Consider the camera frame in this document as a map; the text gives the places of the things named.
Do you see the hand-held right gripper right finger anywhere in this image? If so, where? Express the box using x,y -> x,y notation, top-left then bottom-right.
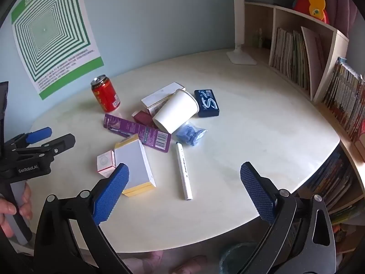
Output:
240,162 -> 337,274

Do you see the person's left hand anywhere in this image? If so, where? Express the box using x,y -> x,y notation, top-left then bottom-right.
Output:
0,182 -> 34,238

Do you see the dark blue box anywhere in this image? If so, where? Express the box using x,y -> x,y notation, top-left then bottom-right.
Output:
194,89 -> 220,118

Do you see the pink slipper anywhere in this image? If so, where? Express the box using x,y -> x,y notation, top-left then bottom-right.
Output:
171,255 -> 207,274
142,250 -> 164,274

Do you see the green striped wall poster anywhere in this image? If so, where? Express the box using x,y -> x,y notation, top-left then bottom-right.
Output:
11,0 -> 103,100

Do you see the small maroon box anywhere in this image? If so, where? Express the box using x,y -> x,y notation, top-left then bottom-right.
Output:
131,110 -> 157,128

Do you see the wooden bookshelf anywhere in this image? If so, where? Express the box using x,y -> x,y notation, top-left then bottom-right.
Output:
244,1 -> 365,252

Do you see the pile of low shelf books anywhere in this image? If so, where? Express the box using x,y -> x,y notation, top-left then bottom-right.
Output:
308,148 -> 357,209

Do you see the blue plastic bag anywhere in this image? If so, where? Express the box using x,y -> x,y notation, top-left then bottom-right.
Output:
176,121 -> 208,147

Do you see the row of thin books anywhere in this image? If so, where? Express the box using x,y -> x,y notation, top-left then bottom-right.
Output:
269,28 -> 310,91

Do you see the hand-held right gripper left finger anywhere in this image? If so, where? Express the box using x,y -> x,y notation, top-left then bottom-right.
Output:
34,163 -> 134,274

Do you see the purple packet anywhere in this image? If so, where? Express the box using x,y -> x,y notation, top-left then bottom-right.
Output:
103,113 -> 172,152

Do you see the long white cardboard box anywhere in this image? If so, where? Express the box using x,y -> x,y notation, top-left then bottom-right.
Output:
141,82 -> 186,116

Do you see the pink curtain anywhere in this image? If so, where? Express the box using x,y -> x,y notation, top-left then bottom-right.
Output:
328,0 -> 363,41

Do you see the trash bin with teal bag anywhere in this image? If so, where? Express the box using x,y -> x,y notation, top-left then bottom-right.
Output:
219,242 -> 266,274

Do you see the white paper cup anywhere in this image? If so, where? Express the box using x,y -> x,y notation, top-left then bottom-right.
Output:
152,89 -> 199,134

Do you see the red drink can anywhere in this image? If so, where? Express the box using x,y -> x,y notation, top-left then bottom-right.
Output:
91,75 -> 120,113

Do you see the white desk lamp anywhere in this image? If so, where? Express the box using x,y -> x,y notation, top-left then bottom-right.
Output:
227,0 -> 257,65

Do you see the red and yellow toy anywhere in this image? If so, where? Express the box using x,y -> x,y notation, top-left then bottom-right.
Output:
291,0 -> 330,25

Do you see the small white pink box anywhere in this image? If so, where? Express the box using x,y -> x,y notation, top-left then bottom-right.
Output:
96,150 -> 117,178

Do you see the pink leaning book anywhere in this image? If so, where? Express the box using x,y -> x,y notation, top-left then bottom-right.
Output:
301,26 -> 326,92

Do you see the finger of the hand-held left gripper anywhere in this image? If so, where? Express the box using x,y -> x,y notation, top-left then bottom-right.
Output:
14,133 -> 76,161
6,127 -> 52,149

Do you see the white and yellow box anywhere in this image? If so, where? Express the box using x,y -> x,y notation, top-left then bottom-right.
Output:
114,134 -> 157,197

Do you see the white marker pen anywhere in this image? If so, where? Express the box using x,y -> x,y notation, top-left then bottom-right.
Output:
175,141 -> 193,200

